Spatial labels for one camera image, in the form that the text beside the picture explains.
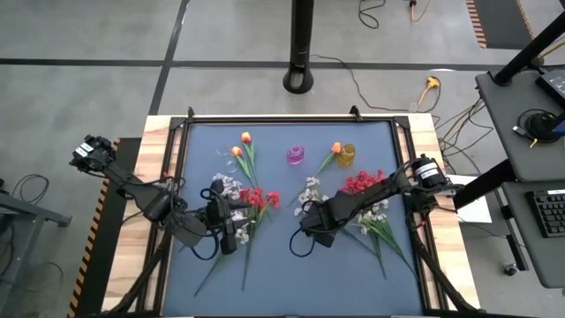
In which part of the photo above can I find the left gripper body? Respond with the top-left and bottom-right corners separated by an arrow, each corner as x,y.
200,178 -> 239,256

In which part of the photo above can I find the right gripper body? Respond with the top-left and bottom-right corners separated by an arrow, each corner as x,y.
315,193 -> 357,248

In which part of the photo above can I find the red artificial flower bunch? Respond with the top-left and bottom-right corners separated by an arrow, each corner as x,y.
240,187 -> 283,292
338,170 -> 394,279

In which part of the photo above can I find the clear glass vase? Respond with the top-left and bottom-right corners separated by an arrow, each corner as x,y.
215,143 -> 240,174

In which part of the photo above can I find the pink glass vase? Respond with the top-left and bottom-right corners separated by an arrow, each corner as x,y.
286,144 -> 306,166

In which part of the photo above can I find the yellow glass vase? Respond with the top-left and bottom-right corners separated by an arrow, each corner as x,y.
335,143 -> 357,170

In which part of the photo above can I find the blue table mat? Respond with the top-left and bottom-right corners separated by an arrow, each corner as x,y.
161,121 -> 425,317

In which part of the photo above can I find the striped-edge black floor mat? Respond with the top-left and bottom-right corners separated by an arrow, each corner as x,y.
465,0 -> 538,49
65,137 -> 143,318

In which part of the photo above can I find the white paper sheet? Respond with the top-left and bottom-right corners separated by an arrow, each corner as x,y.
444,174 -> 493,224

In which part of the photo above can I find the black diagonal support bar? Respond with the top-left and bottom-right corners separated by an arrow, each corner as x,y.
452,157 -> 518,211

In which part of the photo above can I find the yellow power plug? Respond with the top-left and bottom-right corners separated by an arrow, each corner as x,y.
417,75 -> 441,107

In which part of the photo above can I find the grey metal cart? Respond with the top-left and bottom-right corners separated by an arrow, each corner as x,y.
0,178 -> 73,318

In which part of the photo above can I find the grey desk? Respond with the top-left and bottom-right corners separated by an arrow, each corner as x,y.
474,65 -> 565,291

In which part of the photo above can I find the black keyboard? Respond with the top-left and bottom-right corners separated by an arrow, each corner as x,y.
524,188 -> 565,239

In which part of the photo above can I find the black round stand base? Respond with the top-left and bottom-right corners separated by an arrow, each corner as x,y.
516,109 -> 565,145

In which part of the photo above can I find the black laptop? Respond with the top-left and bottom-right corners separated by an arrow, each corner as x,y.
534,68 -> 565,111

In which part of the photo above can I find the black diagonal pole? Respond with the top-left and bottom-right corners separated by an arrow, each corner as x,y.
492,9 -> 565,87

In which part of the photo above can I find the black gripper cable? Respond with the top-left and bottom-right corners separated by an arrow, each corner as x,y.
189,187 -> 222,261
289,227 -> 317,258

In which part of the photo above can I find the black aluminium table frame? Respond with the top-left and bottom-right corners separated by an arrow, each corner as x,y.
101,105 -> 482,317

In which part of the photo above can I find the floor cable bundle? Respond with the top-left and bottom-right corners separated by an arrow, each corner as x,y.
434,96 -> 495,178

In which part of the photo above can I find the black floor cable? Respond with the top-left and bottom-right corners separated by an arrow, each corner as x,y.
308,53 -> 436,114
11,173 -> 50,207
357,0 -> 388,30

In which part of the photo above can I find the orange floor cable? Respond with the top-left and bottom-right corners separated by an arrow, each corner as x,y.
408,0 -> 432,23

